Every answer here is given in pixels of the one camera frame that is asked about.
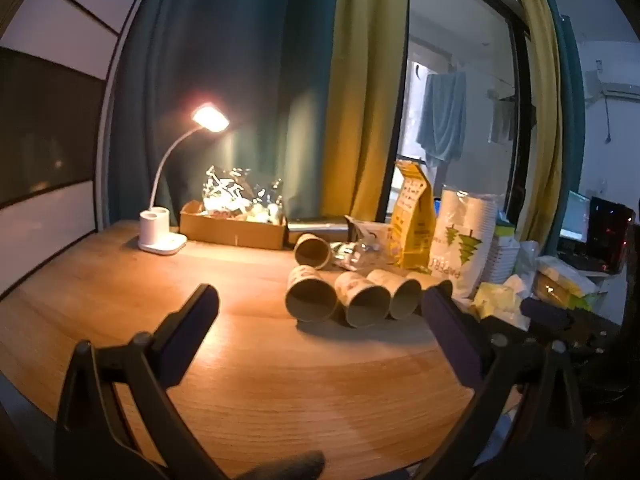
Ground crumpled yellow paper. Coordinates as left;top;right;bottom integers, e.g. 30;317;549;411
471;275;532;330

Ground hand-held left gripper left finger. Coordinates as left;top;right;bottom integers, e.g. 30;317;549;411
55;283;227;480

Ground yellow paper bag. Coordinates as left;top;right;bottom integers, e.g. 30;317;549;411
389;160;437;271

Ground computer monitor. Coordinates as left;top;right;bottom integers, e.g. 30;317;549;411
559;190;592;244

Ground wide yellow curtain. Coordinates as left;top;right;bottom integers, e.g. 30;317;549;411
320;0;410;222

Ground narrow teal curtain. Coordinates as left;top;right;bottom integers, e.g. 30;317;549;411
542;0;587;256

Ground shiny snack bags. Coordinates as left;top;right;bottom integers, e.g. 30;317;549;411
201;165;286;225

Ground white desk lamp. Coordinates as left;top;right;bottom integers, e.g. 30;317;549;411
137;103;231;255

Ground printed paper cup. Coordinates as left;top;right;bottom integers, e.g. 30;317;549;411
334;270;392;330
406;272;454;306
367;268;424;321
284;264;339;324
293;233;332;269

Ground yellow packet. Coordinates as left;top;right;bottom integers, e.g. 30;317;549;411
533;255;602;308

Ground wide teal curtain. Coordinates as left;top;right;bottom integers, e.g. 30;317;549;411
107;0;342;233

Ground white air conditioner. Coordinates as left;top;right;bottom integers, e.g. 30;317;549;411
581;59;640;103

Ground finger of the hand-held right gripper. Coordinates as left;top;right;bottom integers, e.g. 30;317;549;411
519;297;574;332

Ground narrow yellow curtain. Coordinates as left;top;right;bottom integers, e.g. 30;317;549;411
507;0;565;256

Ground hanging blue towel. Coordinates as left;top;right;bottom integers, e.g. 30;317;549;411
416;71;469;169

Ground clear plastic wrapper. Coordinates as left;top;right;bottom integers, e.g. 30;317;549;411
329;240;398;275

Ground silver metal flask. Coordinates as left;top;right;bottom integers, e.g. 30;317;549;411
287;216;352;247

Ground black computer case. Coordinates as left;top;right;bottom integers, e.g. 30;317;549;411
586;196;637;275

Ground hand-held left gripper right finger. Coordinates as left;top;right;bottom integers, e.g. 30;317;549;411
414;287;587;480

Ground bagged stack of paper cups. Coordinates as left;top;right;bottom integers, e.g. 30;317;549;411
429;184;499;299

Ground cardboard box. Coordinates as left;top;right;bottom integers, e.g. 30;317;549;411
179;200;288;250

